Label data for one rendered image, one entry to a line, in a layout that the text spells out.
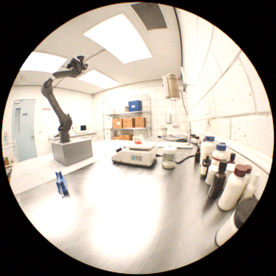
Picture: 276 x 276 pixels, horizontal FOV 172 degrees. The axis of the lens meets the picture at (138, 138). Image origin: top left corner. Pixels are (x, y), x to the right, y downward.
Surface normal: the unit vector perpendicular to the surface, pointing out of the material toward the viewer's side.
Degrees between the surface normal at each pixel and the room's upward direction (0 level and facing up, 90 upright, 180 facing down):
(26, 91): 90
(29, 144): 90
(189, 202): 0
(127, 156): 90
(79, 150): 90
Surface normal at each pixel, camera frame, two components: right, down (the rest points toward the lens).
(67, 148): 0.93, 0.02
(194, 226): -0.03, -0.99
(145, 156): -0.40, 0.13
